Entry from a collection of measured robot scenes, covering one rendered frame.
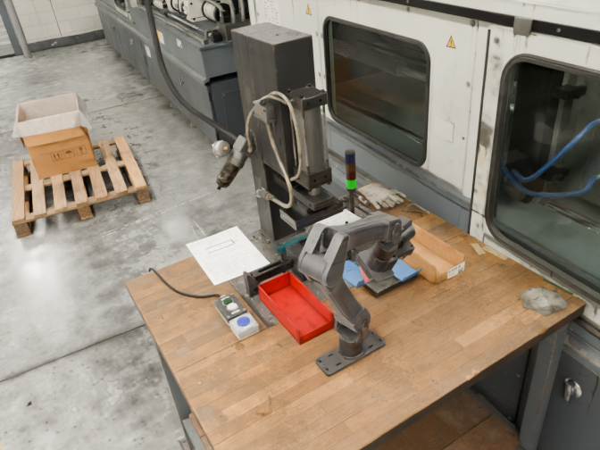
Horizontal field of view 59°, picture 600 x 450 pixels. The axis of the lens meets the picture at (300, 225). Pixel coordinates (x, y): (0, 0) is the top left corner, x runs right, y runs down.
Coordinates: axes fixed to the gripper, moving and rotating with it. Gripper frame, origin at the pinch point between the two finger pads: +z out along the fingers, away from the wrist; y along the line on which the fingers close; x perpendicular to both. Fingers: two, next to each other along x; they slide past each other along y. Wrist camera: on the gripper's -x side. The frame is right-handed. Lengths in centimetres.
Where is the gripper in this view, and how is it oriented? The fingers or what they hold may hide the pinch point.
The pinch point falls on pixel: (366, 279)
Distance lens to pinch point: 157.4
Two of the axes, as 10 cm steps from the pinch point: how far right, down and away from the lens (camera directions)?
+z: -1.9, 5.9, 7.8
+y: -4.8, -7.5, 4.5
